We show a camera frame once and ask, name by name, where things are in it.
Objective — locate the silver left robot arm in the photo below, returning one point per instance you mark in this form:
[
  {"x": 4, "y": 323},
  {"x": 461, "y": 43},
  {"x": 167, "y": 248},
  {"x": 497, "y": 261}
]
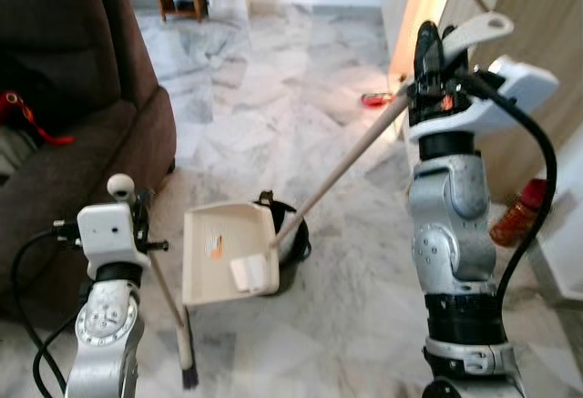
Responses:
[{"x": 105, "y": 343}]

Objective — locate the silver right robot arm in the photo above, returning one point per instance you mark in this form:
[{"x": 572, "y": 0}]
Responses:
[{"x": 446, "y": 216}]

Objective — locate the small red floor object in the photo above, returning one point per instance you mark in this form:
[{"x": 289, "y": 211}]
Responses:
[{"x": 375, "y": 100}]

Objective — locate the orange paper scrap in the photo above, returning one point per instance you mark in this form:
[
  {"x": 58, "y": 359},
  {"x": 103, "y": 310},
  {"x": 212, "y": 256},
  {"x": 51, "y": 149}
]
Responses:
[{"x": 216, "y": 248}]

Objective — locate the light wooden cabinet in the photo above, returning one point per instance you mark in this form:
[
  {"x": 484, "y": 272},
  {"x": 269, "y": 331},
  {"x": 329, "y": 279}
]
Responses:
[{"x": 537, "y": 15}]

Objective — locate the white cabinet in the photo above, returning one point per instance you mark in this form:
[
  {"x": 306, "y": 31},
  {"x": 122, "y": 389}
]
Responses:
[{"x": 569, "y": 234}]

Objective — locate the black round bin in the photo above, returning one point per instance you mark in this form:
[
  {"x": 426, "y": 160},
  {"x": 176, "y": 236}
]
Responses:
[{"x": 296, "y": 225}]

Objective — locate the red-capped jar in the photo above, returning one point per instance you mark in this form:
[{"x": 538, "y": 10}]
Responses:
[{"x": 515, "y": 220}]

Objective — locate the brown fabric sofa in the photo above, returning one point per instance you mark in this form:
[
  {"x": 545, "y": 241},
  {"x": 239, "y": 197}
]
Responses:
[{"x": 82, "y": 52}]

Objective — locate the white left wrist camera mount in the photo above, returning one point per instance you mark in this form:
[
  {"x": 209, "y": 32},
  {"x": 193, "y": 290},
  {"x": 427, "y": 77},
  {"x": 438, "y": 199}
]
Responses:
[{"x": 109, "y": 229}]

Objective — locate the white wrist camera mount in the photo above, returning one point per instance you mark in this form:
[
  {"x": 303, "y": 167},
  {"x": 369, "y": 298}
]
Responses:
[
  {"x": 109, "y": 229},
  {"x": 519, "y": 84}
]

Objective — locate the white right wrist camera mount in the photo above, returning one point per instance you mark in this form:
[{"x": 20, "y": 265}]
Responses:
[{"x": 519, "y": 84}]

